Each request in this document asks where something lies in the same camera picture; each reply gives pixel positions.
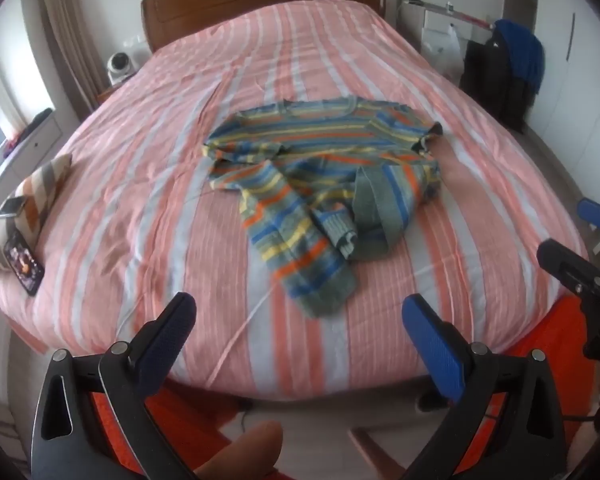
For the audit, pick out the person's left hand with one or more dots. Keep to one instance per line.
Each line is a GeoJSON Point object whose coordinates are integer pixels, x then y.
{"type": "Point", "coordinates": [245, 452]}

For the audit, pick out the chair with dark clothes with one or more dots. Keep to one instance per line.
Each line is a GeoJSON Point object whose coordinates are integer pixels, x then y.
{"type": "Point", "coordinates": [495, 85]}

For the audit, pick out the pink striped bedspread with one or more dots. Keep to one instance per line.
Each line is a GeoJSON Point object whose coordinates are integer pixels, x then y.
{"type": "Point", "coordinates": [155, 210]}

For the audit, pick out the orange rug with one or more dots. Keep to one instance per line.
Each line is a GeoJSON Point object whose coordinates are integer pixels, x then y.
{"type": "Point", "coordinates": [180, 410]}

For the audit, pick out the small grey device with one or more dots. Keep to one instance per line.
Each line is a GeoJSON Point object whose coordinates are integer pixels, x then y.
{"type": "Point", "coordinates": [11, 207]}

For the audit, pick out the blue hanging garment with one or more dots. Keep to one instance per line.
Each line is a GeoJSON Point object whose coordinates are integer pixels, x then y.
{"type": "Point", "coordinates": [527, 55]}

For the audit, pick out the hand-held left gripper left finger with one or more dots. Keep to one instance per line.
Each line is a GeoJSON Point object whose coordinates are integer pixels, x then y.
{"type": "Point", "coordinates": [162, 342]}

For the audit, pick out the white wardrobe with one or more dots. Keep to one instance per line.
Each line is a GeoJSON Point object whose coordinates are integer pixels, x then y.
{"type": "Point", "coordinates": [580, 85]}

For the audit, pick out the checkered cushion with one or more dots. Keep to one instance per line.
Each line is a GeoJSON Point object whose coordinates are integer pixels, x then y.
{"type": "Point", "coordinates": [45, 185]}

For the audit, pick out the wooden nightstand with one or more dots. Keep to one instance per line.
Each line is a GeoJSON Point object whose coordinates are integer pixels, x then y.
{"type": "Point", "coordinates": [107, 94]}

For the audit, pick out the black smartphone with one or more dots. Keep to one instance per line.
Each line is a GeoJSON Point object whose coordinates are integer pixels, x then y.
{"type": "Point", "coordinates": [24, 265]}

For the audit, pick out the white plastic bag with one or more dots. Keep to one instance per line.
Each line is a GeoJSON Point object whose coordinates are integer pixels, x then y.
{"type": "Point", "coordinates": [445, 52]}

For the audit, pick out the striped knit sweater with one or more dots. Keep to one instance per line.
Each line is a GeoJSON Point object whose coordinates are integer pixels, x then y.
{"type": "Point", "coordinates": [320, 160]}

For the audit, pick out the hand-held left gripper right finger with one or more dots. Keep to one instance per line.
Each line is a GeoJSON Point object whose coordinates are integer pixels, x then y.
{"type": "Point", "coordinates": [437, 350]}

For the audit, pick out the white round camera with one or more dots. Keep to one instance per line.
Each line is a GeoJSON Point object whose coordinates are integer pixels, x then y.
{"type": "Point", "coordinates": [120, 66]}

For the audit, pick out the white desk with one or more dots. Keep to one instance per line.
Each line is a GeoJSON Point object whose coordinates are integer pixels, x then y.
{"type": "Point", "coordinates": [25, 150]}

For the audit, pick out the beige curtain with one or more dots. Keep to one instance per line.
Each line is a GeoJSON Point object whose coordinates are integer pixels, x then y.
{"type": "Point", "coordinates": [72, 25]}

